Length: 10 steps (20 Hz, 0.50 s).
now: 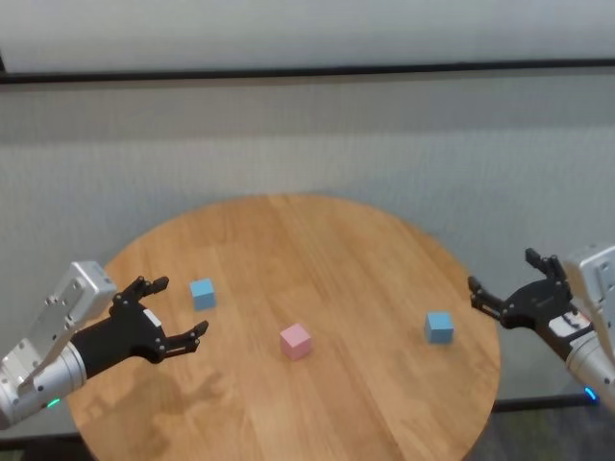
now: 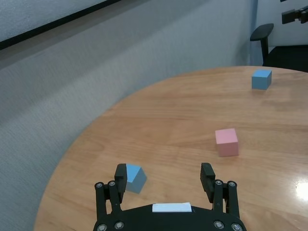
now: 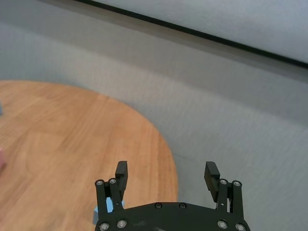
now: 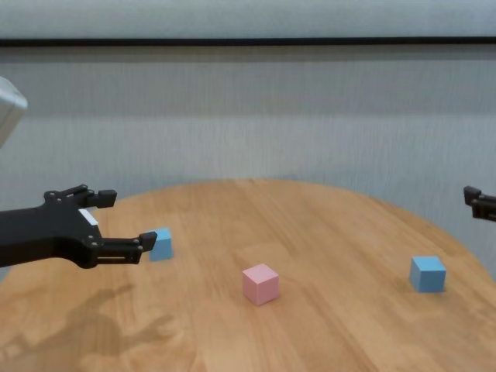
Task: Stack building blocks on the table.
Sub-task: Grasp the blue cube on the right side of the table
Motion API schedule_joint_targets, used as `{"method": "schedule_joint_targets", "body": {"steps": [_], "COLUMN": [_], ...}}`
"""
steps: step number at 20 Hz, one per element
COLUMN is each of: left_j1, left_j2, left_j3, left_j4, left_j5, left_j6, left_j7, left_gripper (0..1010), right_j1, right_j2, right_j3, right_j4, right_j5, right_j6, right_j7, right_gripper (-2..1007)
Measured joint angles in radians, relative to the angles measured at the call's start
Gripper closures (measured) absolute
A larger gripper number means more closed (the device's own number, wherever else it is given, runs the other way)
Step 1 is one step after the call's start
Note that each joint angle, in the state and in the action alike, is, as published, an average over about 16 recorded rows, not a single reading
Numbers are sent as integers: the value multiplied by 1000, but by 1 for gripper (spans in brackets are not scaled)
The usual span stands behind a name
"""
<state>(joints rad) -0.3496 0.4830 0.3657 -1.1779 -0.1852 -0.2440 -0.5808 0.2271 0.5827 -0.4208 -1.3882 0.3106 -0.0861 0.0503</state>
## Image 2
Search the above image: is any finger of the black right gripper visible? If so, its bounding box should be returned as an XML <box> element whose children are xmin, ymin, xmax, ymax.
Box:
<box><xmin>281</xmin><ymin>6</ymin><xmax>308</xmax><ymax>25</ymax></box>

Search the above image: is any black wall rail strip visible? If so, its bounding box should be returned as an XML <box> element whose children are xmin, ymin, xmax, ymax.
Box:
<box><xmin>0</xmin><ymin>0</ymin><xmax>123</xmax><ymax>51</ymax></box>

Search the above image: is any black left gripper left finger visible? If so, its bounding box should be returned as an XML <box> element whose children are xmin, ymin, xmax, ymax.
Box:
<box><xmin>94</xmin><ymin>163</ymin><xmax>128</xmax><ymax>221</ymax></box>

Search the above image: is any blue cube block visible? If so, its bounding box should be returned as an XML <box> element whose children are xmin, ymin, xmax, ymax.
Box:
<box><xmin>251</xmin><ymin>69</ymin><xmax>273</xmax><ymax>90</ymax></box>
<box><xmin>125</xmin><ymin>164</ymin><xmax>148</xmax><ymax>194</ymax></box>

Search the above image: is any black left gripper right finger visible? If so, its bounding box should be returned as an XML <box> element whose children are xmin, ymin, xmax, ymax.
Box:
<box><xmin>200</xmin><ymin>163</ymin><xmax>240</xmax><ymax>217</ymax></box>

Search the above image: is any black office chair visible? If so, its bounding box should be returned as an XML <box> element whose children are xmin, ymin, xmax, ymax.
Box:
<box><xmin>249</xmin><ymin>23</ymin><xmax>308</xmax><ymax>73</ymax></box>

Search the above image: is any pink cube block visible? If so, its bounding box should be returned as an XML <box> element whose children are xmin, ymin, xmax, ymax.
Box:
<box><xmin>215</xmin><ymin>128</ymin><xmax>240</xmax><ymax>157</ymax></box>

